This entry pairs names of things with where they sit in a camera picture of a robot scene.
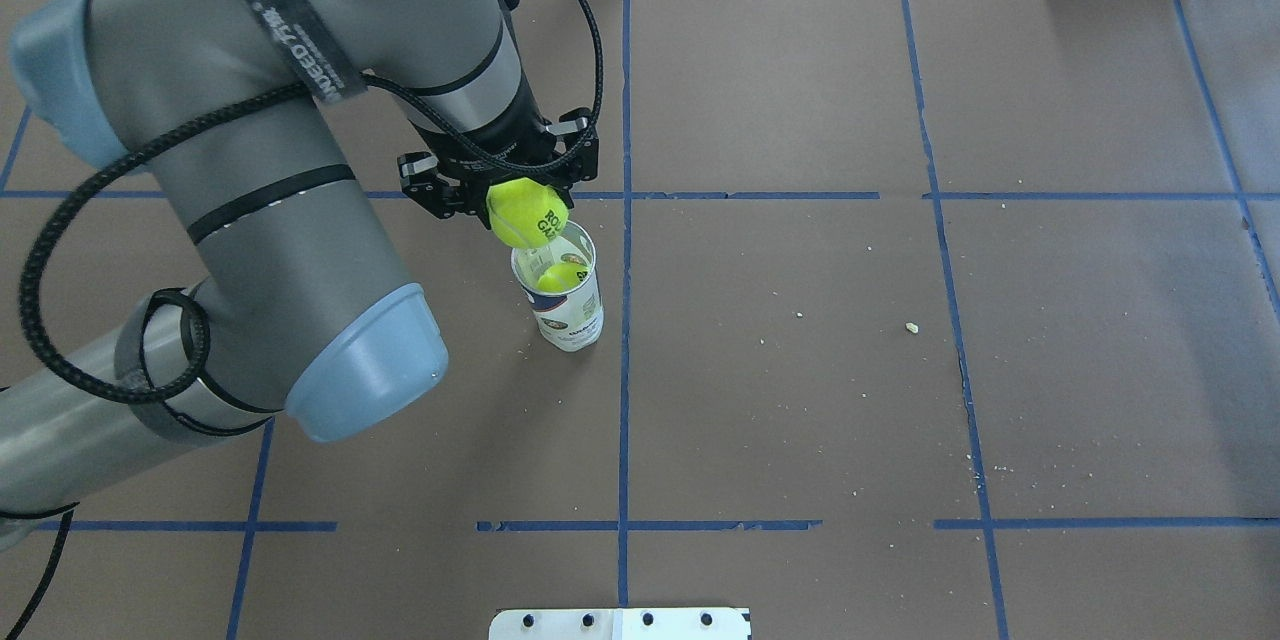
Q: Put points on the yellow-green tennis ball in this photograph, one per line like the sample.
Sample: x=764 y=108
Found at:
x=524 y=214

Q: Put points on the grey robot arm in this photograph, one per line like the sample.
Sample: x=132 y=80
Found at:
x=306 y=309

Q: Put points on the clear plastic tennis ball can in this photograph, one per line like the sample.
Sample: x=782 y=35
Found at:
x=571 y=321

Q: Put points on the tennis ball inside can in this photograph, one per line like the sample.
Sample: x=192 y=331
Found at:
x=562 y=278

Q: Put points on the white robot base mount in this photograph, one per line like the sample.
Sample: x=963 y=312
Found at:
x=696 y=622

